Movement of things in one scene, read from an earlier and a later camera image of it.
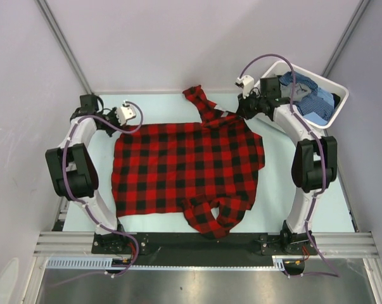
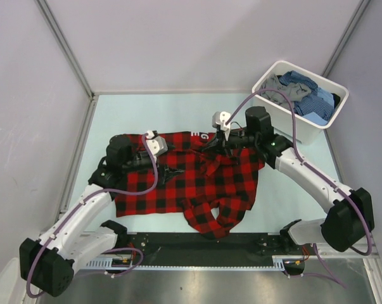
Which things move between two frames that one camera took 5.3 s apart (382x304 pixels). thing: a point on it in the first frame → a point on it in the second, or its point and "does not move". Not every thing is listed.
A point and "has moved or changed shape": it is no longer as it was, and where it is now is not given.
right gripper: [243, 109] → [218, 144]
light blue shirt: [316, 118] does not move
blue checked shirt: [315, 102] does not move
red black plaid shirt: [206, 170] has moved or changed shape
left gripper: [113, 113] → [168, 171]
